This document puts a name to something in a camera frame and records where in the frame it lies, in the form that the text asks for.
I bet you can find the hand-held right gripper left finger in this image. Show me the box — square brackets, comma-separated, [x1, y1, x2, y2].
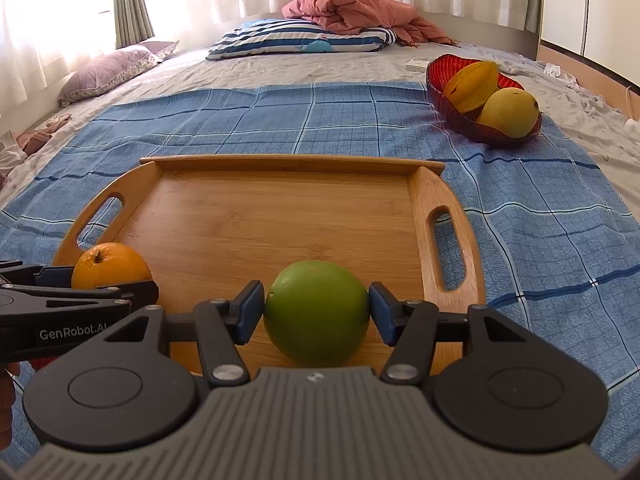
[102, 280, 266, 387]

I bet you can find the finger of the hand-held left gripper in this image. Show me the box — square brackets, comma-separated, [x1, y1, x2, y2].
[0, 259, 76, 291]
[0, 281, 160, 314]

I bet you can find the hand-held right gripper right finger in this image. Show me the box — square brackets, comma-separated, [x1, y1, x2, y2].
[369, 281, 538, 387]

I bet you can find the light orange with stem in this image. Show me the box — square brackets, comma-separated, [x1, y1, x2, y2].
[71, 242, 153, 291]

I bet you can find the large green apple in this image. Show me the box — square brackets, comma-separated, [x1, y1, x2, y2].
[263, 260, 372, 367]

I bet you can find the wooden tray with handles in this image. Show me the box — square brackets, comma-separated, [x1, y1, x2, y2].
[51, 155, 487, 378]

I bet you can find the person's left hand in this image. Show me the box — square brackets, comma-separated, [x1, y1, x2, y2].
[0, 362, 22, 447]

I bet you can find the white garment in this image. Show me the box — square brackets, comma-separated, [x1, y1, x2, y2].
[0, 130, 27, 177]

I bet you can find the pink-brown cloth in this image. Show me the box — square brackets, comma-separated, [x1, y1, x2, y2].
[15, 114, 73, 155]

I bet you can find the blue checked blanket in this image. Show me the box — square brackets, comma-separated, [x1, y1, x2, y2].
[0, 81, 630, 461]

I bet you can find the purple floral pillow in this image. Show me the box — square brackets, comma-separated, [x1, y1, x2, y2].
[57, 40, 180, 107]

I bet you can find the red glass bowl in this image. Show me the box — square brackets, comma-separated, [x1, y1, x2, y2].
[426, 54, 543, 148]

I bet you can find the yellow mango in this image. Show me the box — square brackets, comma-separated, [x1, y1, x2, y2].
[475, 87, 541, 139]
[443, 60, 501, 115]

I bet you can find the light grey bed sheet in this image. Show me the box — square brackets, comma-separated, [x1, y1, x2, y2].
[0, 37, 640, 241]

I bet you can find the blue striped pillow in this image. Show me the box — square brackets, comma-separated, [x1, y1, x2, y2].
[206, 19, 398, 61]

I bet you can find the small white crumpled cloth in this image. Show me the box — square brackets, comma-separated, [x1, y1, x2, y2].
[542, 62, 581, 91]

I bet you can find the pink crumpled quilt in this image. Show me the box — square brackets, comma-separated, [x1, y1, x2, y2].
[281, 0, 461, 50]

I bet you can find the white wardrobe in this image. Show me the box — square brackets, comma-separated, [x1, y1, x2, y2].
[539, 0, 640, 91]

